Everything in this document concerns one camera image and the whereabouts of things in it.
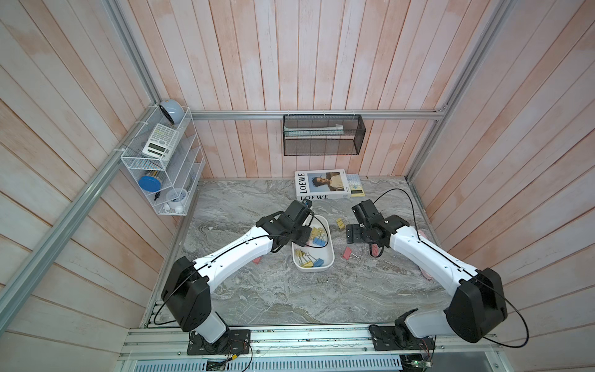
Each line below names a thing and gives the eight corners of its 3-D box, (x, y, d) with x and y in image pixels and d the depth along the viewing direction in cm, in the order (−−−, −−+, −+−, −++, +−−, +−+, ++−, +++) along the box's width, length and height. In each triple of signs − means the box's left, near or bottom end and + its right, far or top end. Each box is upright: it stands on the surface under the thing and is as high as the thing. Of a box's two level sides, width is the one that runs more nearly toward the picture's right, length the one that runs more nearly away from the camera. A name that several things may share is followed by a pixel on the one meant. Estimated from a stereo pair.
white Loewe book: (294, 200, 114) (294, 194, 111) (294, 175, 125) (294, 169, 122) (349, 200, 114) (350, 194, 111) (343, 175, 125) (345, 169, 122)
